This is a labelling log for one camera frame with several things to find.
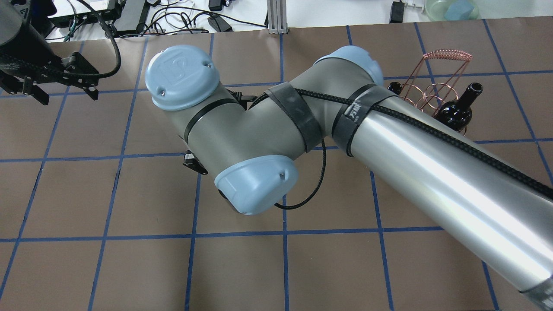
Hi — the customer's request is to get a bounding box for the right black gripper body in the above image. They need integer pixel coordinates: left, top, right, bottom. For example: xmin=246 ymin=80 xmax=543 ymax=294
xmin=183 ymin=150 xmax=209 ymax=175

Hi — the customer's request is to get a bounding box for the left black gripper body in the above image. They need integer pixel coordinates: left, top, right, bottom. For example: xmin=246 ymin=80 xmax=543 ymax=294
xmin=1 ymin=52 xmax=99 ymax=94

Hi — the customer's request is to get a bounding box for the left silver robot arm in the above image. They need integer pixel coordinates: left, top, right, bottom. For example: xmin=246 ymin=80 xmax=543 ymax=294
xmin=0 ymin=0 xmax=99 ymax=105

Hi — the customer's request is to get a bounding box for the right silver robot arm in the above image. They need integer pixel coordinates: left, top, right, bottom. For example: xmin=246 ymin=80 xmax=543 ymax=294
xmin=145 ymin=45 xmax=553 ymax=311

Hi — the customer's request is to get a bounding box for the dark bottle in rack end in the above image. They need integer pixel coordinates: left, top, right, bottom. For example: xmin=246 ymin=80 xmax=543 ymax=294
xmin=434 ymin=82 xmax=483 ymax=132

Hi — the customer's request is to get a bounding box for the clear green glass bowl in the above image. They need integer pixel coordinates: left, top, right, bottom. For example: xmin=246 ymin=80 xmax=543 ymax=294
xmin=423 ymin=0 xmax=480 ymax=22

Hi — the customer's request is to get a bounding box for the blue foam cube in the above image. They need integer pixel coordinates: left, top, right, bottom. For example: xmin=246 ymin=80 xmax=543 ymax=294
xmin=444 ymin=0 xmax=475 ymax=20

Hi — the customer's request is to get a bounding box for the aluminium frame post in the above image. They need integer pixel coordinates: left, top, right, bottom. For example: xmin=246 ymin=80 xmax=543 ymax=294
xmin=267 ymin=0 xmax=289 ymax=34

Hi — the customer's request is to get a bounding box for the dark bottle under rack handle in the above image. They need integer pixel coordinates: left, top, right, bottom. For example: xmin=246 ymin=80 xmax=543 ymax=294
xmin=387 ymin=81 xmax=403 ymax=96

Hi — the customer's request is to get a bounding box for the copper wire wine rack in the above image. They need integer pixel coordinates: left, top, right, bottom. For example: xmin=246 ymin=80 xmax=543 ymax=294
xmin=399 ymin=49 xmax=473 ymax=136

